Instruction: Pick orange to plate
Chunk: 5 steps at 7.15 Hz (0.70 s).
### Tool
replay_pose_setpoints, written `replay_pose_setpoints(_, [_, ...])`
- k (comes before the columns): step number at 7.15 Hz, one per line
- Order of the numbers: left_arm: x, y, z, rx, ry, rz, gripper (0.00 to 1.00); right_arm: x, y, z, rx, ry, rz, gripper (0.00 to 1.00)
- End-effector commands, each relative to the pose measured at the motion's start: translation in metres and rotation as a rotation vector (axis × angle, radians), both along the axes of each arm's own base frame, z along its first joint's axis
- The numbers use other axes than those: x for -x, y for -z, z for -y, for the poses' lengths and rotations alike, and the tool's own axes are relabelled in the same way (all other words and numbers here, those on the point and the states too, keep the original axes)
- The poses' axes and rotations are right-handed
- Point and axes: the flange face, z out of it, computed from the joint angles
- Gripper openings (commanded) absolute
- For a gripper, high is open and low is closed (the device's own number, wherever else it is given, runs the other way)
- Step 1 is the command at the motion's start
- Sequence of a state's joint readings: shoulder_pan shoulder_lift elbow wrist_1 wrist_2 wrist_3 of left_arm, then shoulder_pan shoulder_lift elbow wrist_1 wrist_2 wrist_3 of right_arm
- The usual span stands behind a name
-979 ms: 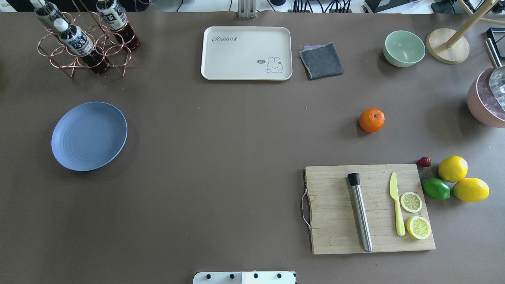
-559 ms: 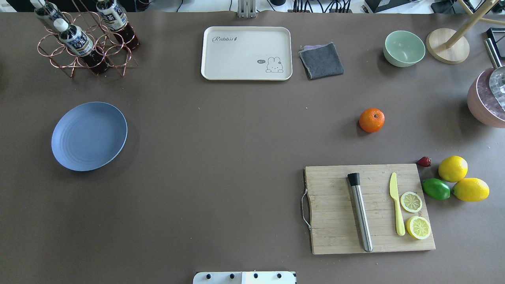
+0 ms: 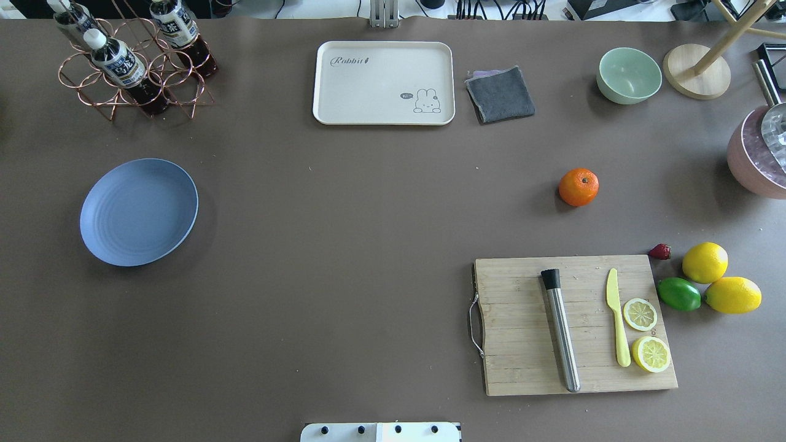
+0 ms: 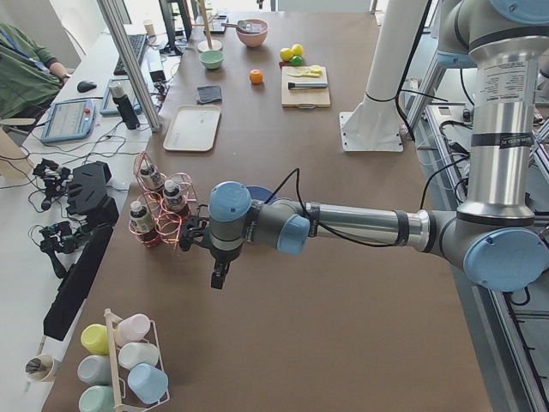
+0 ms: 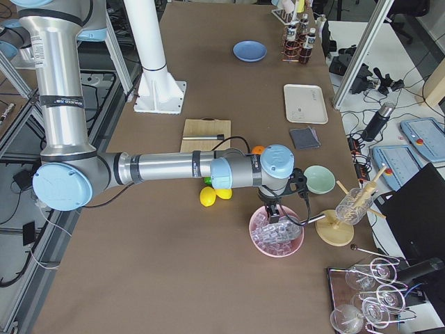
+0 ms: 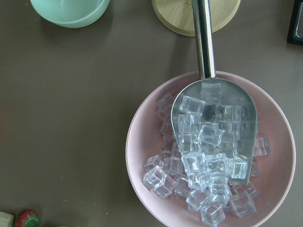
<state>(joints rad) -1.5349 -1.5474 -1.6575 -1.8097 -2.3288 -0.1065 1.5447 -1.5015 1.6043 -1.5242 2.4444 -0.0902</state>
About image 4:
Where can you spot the grey folded cloth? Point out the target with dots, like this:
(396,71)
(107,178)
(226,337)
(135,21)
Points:
(208,94)

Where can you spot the grey cup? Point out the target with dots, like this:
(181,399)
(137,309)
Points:
(95,370)

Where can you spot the mint green cup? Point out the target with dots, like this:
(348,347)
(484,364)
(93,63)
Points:
(97,398)

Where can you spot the whole yellow lemon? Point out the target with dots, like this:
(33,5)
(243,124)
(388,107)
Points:
(286,54)
(297,50)

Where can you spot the black thermos bottle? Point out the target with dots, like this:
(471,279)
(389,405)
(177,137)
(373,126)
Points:
(124,106)

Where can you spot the cream rabbit tray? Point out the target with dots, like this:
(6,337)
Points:
(192,129)

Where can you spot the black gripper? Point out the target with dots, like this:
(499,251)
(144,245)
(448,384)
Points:
(224,256)

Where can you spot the pink bowl with ice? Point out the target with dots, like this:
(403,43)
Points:
(254,39)

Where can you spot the black computer mouse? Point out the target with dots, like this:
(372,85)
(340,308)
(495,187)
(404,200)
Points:
(85,86)

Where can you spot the orange fruit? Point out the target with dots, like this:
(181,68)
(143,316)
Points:
(256,76)

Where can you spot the tea bottle three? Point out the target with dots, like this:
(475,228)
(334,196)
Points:
(142,224)

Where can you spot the green lime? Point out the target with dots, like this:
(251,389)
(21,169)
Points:
(296,61)

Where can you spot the tea bottle one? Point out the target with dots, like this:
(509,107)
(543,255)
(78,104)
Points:
(151,178)

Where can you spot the green bowl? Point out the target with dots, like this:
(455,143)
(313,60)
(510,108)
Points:
(212,59)

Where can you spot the tea bottle two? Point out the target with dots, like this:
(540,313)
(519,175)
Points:
(173,197)

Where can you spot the lemon half slice upper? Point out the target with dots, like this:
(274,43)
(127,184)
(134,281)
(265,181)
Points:
(316,69)

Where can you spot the yellow cup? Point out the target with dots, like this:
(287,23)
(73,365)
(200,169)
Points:
(95,340)

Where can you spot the blue cup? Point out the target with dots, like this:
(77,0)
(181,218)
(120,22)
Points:
(148,383)

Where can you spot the steel muddler with black tip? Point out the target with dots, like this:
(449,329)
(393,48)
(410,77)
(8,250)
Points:
(306,85)

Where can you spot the wooden cup tree stand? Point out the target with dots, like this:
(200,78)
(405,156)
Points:
(202,20)

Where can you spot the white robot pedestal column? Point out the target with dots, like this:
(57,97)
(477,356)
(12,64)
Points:
(374,125)

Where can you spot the paper cup with tools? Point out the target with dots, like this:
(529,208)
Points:
(42,368)

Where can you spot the blue round plate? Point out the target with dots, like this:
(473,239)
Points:
(261,193)

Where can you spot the white cup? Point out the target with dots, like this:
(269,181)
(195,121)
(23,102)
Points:
(134,353)

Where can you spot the person in green shirt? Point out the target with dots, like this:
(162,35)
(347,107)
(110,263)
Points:
(31,76)

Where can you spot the yellow plastic knife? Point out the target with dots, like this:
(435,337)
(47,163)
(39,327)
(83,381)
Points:
(306,73)

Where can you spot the blue teach pendant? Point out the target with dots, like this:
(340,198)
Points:
(108,108)
(69,120)

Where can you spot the wooden cutting board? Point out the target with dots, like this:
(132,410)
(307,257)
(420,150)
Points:
(309,98)

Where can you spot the aluminium frame post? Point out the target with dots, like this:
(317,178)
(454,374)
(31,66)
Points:
(113,20)

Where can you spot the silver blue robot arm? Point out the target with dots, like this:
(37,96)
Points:
(490,236)

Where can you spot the pink cup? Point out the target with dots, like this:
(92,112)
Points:
(132,329)

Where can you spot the copper wire bottle rack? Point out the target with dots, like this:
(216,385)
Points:
(167,223)

